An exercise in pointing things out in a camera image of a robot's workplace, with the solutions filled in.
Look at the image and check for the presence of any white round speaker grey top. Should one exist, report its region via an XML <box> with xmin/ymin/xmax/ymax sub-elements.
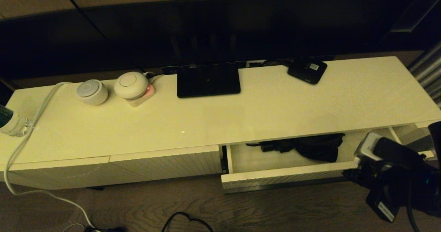
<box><xmin>76</xmin><ymin>80</ymin><xmax>109</xmax><ymax>106</ymax></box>

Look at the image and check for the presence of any black umbrella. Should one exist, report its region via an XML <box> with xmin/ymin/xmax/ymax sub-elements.
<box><xmin>246</xmin><ymin>133</ymin><xmax>346</xmax><ymax>163</ymax></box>

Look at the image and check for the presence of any clear plastic water bottle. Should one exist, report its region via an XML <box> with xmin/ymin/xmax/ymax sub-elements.
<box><xmin>0</xmin><ymin>104</ymin><xmax>32</xmax><ymax>137</ymax></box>

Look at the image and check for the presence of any black floor cable with connector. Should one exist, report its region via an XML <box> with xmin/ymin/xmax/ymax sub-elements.
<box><xmin>162</xmin><ymin>211</ymin><xmax>214</xmax><ymax>232</ymax></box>

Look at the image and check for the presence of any black flat television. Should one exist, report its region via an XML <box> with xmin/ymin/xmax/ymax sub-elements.
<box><xmin>0</xmin><ymin>0</ymin><xmax>441</xmax><ymax>81</ymax></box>

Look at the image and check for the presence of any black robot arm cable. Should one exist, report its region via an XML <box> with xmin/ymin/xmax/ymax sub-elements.
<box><xmin>406</xmin><ymin>177</ymin><xmax>421</xmax><ymax>232</ymax></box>

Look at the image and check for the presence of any white dome shaped device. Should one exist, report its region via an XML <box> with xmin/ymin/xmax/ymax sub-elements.
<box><xmin>114</xmin><ymin>72</ymin><xmax>150</xmax><ymax>100</ymax></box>

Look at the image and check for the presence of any white power cable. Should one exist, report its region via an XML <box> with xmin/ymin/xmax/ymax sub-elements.
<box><xmin>3</xmin><ymin>82</ymin><xmax>95</xmax><ymax>232</ymax></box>

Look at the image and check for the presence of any black set-top box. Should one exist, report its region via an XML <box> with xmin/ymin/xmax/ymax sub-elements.
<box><xmin>287</xmin><ymin>58</ymin><xmax>328</xmax><ymax>85</ymax></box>

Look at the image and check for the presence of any white power strip red light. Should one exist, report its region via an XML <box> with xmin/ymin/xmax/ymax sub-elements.
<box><xmin>126</xmin><ymin>84</ymin><xmax>156</xmax><ymax>107</ymax></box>

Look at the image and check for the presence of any grey pleated curtain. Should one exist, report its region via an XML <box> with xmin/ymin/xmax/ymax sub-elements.
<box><xmin>408</xmin><ymin>41</ymin><xmax>441</xmax><ymax>107</ymax></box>

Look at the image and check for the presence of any white drawer with dark handle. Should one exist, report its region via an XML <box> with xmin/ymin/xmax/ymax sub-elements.
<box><xmin>220</xmin><ymin>125</ymin><xmax>435</xmax><ymax>194</ymax></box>

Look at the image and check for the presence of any black television base plate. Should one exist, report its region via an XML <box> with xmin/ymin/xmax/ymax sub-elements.
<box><xmin>177</xmin><ymin>63</ymin><xmax>241</xmax><ymax>98</ymax></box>

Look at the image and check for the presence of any white fluted cabinet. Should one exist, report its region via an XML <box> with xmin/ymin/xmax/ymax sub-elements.
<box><xmin>0</xmin><ymin>56</ymin><xmax>441</xmax><ymax>190</ymax></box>

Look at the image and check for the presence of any thin black wall cable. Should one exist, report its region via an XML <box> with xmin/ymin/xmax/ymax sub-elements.
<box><xmin>58</xmin><ymin>0</ymin><xmax>147</xmax><ymax>72</ymax></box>

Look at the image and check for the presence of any white ribbed cabinet front panel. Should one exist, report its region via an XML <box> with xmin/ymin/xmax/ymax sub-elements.
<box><xmin>0</xmin><ymin>156</ymin><xmax>111</xmax><ymax>190</ymax></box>
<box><xmin>393</xmin><ymin>121</ymin><xmax>441</xmax><ymax>146</ymax></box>
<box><xmin>110</xmin><ymin>145</ymin><xmax>223</xmax><ymax>183</ymax></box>

